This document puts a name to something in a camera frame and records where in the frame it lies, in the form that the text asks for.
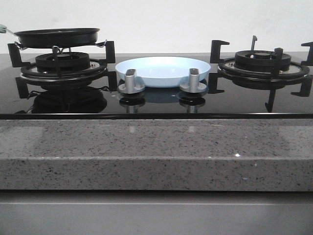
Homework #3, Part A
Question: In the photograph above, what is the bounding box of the light blue plate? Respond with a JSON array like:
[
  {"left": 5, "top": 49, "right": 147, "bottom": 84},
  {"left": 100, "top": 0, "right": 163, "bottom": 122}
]
[{"left": 115, "top": 56, "right": 211, "bottom": 88}]

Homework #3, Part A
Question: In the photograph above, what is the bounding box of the black frying pan green handle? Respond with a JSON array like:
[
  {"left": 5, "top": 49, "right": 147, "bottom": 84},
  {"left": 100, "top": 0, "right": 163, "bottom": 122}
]
[{"left": 13, "top": 28, "right": 100, "bottom": 48}]

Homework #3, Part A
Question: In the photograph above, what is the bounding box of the silver left stove knob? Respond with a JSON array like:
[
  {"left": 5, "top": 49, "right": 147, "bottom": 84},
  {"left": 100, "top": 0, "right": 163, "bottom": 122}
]
[{"left": 118, "top": 69, "right": 145, "bottom": 94}]

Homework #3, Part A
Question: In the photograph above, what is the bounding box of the silver stove knob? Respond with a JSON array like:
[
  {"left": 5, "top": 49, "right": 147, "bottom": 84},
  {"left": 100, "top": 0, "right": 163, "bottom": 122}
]
[
  {"left": 118, "top": 69, "right": 145, "bottom": 94},
  {"left": 179, "top": 68, "right": 206, "bottom": 94}
]

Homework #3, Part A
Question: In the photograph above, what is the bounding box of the silver right stove knob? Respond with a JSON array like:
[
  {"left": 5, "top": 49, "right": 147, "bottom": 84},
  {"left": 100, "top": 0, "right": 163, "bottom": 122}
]
[{"left": 179, "top": 68, "right": 206, "bottom": 94}]

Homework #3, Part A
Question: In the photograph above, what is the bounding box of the black glass gas cooktop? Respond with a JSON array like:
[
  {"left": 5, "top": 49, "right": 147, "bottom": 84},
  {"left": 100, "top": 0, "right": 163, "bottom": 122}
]
[{"left": 0, "top": 54, "right": 313, "bottom": 119}]

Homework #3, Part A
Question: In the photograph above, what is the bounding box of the black left pan support grate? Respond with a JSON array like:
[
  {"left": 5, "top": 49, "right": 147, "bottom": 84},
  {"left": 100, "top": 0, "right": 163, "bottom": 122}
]
[{"left": 8, "top": 41, "right": 115, "bottom": 98}]

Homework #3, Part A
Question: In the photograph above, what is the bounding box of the black pan support grate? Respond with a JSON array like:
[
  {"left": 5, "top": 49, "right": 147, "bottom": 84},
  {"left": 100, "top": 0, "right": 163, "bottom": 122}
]
[
  {"left": 8, "top": 41, "right": 115, "bottom": 98},
  {"left": 208, "top": 36, "right": 313, "bottom": 112}
]

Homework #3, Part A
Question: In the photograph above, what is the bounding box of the black right pan support grate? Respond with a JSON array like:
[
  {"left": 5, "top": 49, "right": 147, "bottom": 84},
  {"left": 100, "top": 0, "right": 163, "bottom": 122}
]
[{"left": 208, "top": 36, "right": 313, "bottom": 112}]

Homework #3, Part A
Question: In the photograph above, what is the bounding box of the black left gas burner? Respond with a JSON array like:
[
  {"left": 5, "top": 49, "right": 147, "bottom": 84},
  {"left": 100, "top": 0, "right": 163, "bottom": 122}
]
[{"left": 35, "top": 52, "right": 90, "bottom": 73}]

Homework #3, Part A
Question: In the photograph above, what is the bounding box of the black gas burner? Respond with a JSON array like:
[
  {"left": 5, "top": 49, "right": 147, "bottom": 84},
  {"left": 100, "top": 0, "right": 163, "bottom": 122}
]
[
  {"left": 35, "top": 52, "right": 90, "bottom": 73},
  {"left": 234, "top": 49, "right": 277, "bottom": 72}
]

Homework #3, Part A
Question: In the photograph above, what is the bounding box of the black right gas burner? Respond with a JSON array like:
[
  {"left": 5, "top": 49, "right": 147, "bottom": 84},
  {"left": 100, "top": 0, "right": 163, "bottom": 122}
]
[{"left": 234, "top": 49, "right": 277, "bottom": 72}]

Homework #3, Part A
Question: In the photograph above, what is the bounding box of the wire pan support ring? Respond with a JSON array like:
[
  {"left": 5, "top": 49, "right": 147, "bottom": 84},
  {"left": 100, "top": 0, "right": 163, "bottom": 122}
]
[{"left": 14, "top": 40, "right": 108, "bottom": 57}]

